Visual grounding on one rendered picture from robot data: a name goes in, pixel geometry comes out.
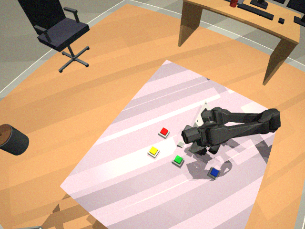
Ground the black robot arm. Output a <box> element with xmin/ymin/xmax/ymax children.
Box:
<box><xmin>182</xmin><ymin>107</ymin><xmax>281</xmax><ymax>156</ymax></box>

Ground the yellow button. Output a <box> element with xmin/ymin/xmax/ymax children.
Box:
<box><xmin>147</xmin><ymin>146</ymin><xmax>160</xmax><ymax>158</ymax></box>

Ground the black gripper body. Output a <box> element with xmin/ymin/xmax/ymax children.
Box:
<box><xmin>183</xmin><ymin>125</ymin><xmax>221</xmax><ymax>154</ymax></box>

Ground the red button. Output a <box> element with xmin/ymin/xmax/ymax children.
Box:
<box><xmin>158</xmin><ymin>127</ymin><xmax>170</xmax><ymax>139</ymax></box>

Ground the green button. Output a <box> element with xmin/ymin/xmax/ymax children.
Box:
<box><xmin>172</xmin><ymin>154</ymin><xmax>184</xmax><ymax>167</ymax></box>

